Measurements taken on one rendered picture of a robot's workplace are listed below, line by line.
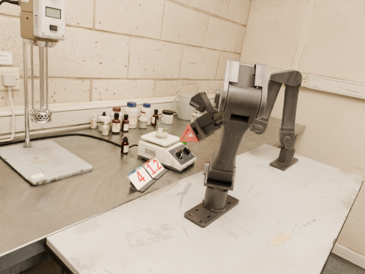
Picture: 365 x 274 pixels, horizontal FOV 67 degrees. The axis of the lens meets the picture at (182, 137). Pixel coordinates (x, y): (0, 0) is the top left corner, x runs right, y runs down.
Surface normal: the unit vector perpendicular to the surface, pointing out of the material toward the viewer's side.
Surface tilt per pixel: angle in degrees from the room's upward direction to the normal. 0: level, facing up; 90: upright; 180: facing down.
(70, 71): 90
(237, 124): 122
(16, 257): 90
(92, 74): 90
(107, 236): 0
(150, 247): 0
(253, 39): 90
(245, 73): 69
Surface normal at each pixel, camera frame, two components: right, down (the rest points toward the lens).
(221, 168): -0.16, 0.75
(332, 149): -0.63, 0.15
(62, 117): 0.76, 0.30
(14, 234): 0.14, -0.94
